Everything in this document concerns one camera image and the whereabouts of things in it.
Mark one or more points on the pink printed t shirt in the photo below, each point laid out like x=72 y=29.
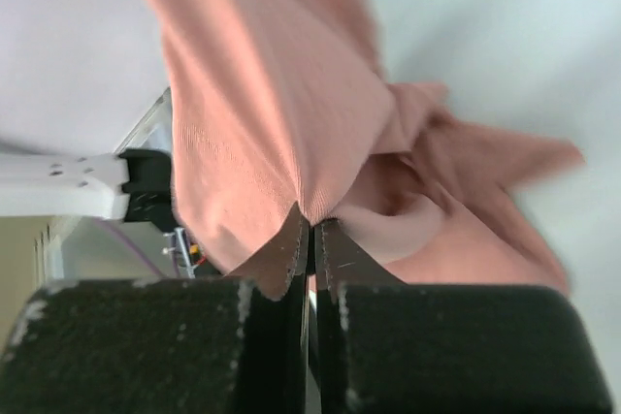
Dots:
x=281 y=114

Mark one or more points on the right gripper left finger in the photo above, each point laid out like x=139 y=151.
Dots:
x=233 y=344

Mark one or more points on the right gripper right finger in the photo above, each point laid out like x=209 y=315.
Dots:
x=388 y=347

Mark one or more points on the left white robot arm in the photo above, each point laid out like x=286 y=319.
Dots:
x=131 y=186

